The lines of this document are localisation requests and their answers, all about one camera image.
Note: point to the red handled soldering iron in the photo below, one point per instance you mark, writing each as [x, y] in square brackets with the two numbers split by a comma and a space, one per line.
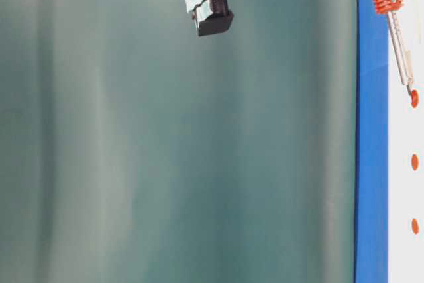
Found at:
[389, 8]

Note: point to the large white base board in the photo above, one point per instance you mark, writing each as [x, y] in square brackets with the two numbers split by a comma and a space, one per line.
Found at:
[405, 256]

